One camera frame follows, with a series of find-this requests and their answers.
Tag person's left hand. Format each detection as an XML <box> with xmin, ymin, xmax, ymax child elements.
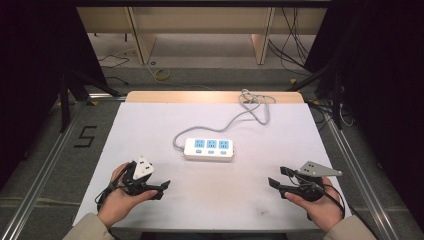
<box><xmin>97</xmin><ymin>161</ymin><xmax>159</xmax><ymax>230</ymax></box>

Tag black metal stand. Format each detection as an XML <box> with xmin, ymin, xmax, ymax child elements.
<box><xmin>57</xmin><ymin>64</ymin><xmax>122</xmax><ymax>134</ymax></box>
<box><xmin>285</xmin><ymin>58</ymin><xmax>346</xmax><ymax>131</ymax></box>

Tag white power strip blue sockets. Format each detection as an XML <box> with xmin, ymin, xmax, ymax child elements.
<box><xmin>182</xmin><ymin>137</ymin><xmax>236</xmax><ymax>164</ymax></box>

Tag person's right hand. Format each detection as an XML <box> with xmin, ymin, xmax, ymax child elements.
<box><xmin>283</xmin><ymin>176</ymin><xmax>345</xmax><ymax>233</ymax></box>

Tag yellow tape roll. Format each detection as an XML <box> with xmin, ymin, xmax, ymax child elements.
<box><xmin>154</xmin><ymin>67</ymin><xmax>172</xmax><ymax>82</ymax></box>

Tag dark curtain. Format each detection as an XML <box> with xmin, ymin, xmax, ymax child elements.
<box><xmin>0</xmin><ymin>0</ymin><xmax>108</xmax><ymax>189</ymax></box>
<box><xmin>303</xmin><ymin>0</ymin><xmax>424</xmax><ymax>231</ymax></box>

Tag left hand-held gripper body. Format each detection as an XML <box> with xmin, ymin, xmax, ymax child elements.
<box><xmin>121</xmin><ymin>155</ymin><xmax>158</xmax><ymax>197</ymax></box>

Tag white table mat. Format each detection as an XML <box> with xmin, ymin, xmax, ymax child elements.
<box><xmin>72</xmin><ymin>101</ymin><xmax>353</xmax><ymax>233</ymax></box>

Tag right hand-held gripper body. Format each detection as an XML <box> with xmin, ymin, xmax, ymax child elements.
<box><xmin>288</xmin><ymin>160</ymin><xmax>344</xmax><ymax>203</ymax></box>

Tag beige wooden desk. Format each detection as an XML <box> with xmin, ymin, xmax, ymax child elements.
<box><xmin>76</xmin><ymin>6</ymin><xmax>328</xmax><ymax>66</ymax></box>

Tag grey power strip cable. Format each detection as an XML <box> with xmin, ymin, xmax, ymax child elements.
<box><xmin>172</xmin><ymin>88</ymin><xmax>277</xmax><ymax>151</ymax></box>

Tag bundle of black cables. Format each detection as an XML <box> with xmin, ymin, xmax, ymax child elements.
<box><xmin>267</xmin><ymin>6</ymin><xmax>322</xmax><ymax>78</ymax></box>

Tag thin black floor cable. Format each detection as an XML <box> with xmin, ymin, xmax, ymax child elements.
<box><xmin>97</xmin><ymin>54</ymin><xmax>131</xmax><ymax>86</ymax></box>

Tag aluminium floor rail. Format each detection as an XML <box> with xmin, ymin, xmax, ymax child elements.
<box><xmin>0</xmin><ymin>99</ymin><xmax>88</xmax><ymax>240</ymax></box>
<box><xmin>323</xmin><ymin>113</ymin><xmax>403</xmax><ymax>240</ymax></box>

